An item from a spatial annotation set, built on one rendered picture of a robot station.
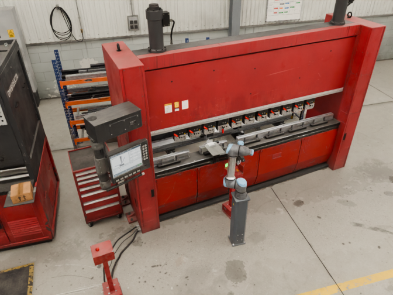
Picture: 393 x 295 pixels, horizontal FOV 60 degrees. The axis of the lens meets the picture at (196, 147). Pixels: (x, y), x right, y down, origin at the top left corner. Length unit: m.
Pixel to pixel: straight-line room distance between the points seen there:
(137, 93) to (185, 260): 2.12
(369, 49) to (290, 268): 3.01
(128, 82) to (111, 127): 0.50
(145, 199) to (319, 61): 2.91
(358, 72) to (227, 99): 1.94
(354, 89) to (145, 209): 3.33
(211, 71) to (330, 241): 2.66
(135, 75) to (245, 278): 2.60
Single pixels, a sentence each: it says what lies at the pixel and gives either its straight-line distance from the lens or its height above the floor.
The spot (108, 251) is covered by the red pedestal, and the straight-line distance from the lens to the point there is 3.57.
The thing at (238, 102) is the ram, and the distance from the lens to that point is 4.39.
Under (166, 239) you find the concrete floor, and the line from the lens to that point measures 4.64.
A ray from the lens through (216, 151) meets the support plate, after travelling 4.36.
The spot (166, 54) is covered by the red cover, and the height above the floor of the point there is 2.29.
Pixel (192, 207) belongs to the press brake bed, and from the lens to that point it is 4.95.
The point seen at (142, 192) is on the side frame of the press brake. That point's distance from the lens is 4.25.
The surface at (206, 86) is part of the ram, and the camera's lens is 4.07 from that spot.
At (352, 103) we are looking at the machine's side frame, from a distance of 5.47.
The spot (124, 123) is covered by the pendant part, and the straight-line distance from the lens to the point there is 3.33.
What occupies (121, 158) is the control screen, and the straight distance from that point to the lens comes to 3.48.
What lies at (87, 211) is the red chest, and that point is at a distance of 4.70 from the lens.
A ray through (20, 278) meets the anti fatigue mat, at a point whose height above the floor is 0.01.
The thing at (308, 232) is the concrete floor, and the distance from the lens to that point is 4.91.
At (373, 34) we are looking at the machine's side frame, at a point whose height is 2.21.
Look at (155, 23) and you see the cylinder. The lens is 3.68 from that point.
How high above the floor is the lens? 3.50
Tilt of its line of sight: 34 degrees down
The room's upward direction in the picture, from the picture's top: 1 degrees counter-clockwise
